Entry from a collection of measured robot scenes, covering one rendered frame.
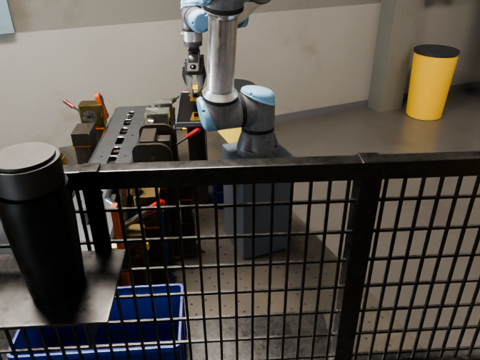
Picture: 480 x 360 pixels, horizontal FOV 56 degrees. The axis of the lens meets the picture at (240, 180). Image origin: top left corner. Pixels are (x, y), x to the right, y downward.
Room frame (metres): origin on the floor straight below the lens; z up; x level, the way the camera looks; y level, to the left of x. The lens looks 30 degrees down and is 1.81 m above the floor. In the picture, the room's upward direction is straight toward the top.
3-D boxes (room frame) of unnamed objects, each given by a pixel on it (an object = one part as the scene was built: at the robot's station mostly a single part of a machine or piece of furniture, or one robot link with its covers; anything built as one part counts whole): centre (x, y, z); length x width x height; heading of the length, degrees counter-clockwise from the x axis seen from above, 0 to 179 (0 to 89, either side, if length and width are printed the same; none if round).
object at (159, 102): (2.11, 0.36, 0.88); 0.12 x 0.07 x 0.36; 93
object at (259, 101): (1.46, -0.06, 1.27); 0.13 x 0.12 x 0.14; 108
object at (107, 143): (1.53, 0.51, 1.00); 1.38 x 0.22 x 0.02; 3
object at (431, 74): (4.58, -1.99, 0.35); 0.44 x 0.44 x 0.70
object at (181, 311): (0.62, 0.27, 1.10); 0.30 x 0.17 x 0.13; 94
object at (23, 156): (0.41, 0.22, 1.52); 0.07 x 0.07 x 0.18
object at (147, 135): (1.42, 0.29, 0.95); 0.18 x 0.13 x 0.49; 3
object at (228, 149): (1.47, -0.06, 0.90); 0.20 x 0.20 x 0.40; 23
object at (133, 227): (1.05, 0.30, 0.87); 0.10 x 0.07 x 0.35; 93
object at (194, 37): (1.77, 0.18, 1.44); 0.08 x 0.08 x 0.05
